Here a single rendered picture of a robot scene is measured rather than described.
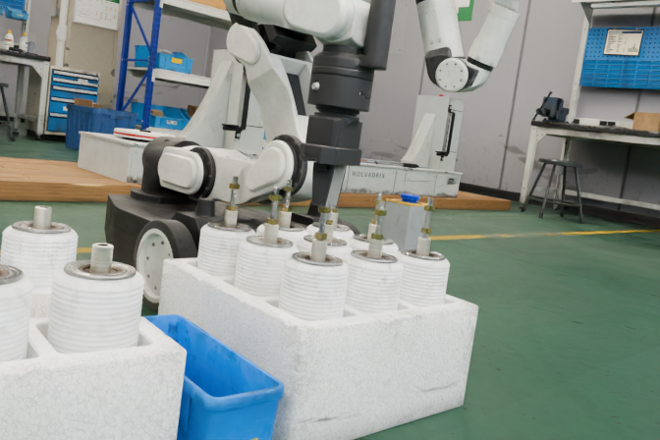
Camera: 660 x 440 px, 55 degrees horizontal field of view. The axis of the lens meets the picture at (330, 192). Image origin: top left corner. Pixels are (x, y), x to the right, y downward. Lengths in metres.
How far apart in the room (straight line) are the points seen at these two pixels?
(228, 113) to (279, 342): 2.67
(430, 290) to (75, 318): 0.57
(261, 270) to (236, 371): 0.16
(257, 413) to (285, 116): 0.81
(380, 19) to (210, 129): 2.62
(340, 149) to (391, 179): 3.35
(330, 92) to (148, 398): 0.44
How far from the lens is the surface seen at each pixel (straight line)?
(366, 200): 3.95
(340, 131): 0.87
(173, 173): 1.75
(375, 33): 0.87
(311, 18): 0.89
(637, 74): 6.10
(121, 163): 3.10
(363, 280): 0.97
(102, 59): 7.48
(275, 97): 1.50
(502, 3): 1.57
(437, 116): 4.77
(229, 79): 3.49
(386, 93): 7.71
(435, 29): 1.55
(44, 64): 6.41
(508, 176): 6.65
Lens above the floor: 0.44
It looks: 5 degrees down
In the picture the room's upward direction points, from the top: 8 degrees clockwise
